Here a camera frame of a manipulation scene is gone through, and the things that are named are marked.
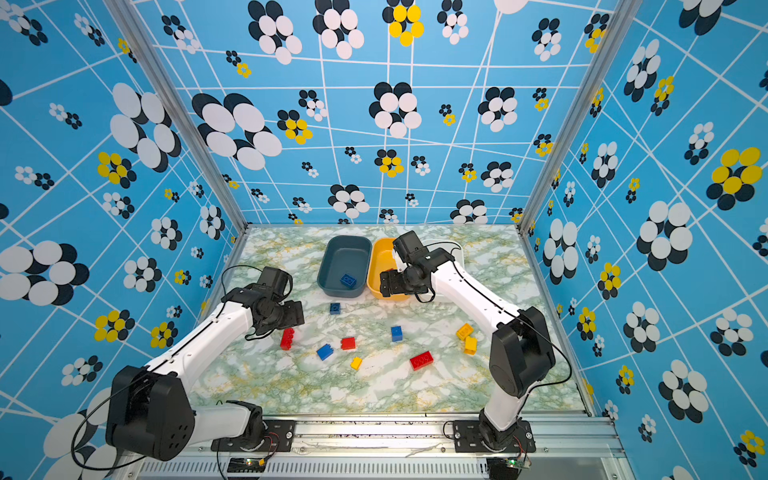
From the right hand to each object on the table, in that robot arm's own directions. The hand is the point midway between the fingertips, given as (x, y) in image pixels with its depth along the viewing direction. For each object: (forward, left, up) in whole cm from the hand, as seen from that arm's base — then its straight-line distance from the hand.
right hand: (395, 287), depth 86 cm
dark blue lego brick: (+10, +16, -11) cm, 22 cm away
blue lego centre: (-9, 0, -11) cm, 14 cm away
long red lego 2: (-17, -7, -13) cm, 22 cm away
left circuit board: (-42, +36, -16) cm, 58 cm away
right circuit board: (-42, -25, -14) cm, 51 cm away
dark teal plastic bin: (+16, +19, -11) cm, 27 cm away
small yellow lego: (-18, +11, -13) cm, 25 cm away
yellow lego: (-13, -22, -12) cm, 28 cm away
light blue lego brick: (-14, +22, -14) cm, 29 cm away
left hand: (-8, +30, -5) cm, 32 cm away
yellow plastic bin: (+21, +6, -14) cm, 26 cm away
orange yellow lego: (-8, -21, -13) cm, 26 cm away
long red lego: (-11, +33, -12) cm, 37 cm away
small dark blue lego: (0, +20, -12) cm, 23 cm away
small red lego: (-12, +14, -13) cm, 23 cm away
